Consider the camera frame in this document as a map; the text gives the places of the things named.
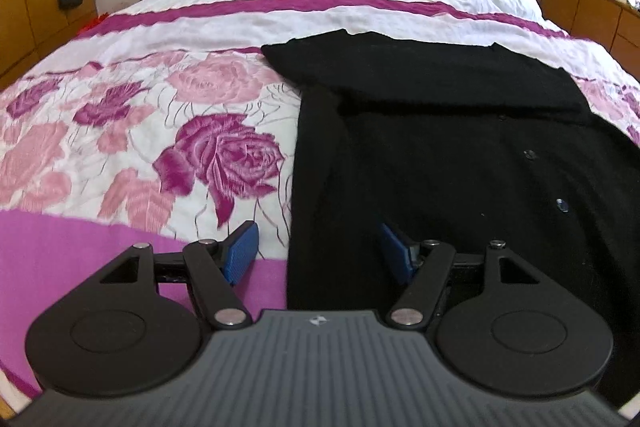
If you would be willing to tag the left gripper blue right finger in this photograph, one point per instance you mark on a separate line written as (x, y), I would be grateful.
(401, 259)

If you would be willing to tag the black knit garment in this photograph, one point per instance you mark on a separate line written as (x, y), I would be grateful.
(464, 144)

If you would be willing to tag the pink floral striped bedspread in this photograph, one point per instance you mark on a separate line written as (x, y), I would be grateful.
(164, 124)

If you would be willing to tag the wooden side cabinet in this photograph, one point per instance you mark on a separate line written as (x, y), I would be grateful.
(612, 24)

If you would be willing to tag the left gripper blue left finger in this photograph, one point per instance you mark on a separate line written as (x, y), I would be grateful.
(232, 256)

